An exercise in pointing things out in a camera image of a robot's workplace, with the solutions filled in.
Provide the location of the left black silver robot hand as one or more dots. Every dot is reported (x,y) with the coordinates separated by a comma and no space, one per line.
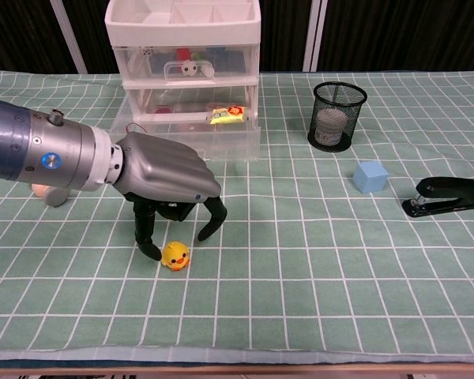
(162,169)

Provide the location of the yellow rubber duck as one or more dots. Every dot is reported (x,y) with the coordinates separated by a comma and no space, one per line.
(175,256)

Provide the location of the wooden toy mallet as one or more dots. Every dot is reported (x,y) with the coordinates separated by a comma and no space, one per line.
(55,197)

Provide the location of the red box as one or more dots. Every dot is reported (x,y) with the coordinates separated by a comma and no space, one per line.
(183,54)

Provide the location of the white plastic drawer cabinet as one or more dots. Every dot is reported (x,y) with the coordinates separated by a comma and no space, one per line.
(181,31)

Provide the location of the red flat disc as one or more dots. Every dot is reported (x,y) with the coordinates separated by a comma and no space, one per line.
(163,109)

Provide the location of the yellow snack packet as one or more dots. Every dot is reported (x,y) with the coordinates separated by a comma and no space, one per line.
(227,114)

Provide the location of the white die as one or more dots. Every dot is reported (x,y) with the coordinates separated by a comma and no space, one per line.
(147,51)

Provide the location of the blue block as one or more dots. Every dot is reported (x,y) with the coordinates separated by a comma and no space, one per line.
(231,59)

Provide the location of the green checkered tablecloth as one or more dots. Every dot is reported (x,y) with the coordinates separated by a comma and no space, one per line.
(300,276)

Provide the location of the white grey round object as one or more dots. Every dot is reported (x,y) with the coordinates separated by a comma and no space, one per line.
(332,124)

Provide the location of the black mesh pen cup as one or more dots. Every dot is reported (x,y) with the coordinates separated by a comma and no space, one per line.
(355,118)

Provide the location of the light blue cube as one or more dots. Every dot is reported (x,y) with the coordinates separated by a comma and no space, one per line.
(369,177)

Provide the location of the black stapler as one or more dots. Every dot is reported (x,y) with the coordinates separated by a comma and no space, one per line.
(450,193)

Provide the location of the white partition post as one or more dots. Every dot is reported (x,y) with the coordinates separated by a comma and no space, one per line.
(314,35)
(69,37)

